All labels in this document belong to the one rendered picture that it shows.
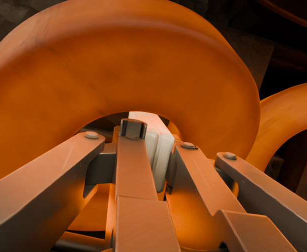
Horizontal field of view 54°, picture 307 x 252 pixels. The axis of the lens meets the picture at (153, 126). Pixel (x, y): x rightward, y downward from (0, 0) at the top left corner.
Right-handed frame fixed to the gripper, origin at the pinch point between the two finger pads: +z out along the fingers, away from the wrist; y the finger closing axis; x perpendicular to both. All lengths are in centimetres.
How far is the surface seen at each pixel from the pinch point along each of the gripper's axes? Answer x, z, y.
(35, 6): 6.9, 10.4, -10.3
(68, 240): -6.3, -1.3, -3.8
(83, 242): -6.3, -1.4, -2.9
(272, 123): 1.9, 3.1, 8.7
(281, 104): 3.3, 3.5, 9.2
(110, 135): -2.2, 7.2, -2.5
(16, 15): 5.9, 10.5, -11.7
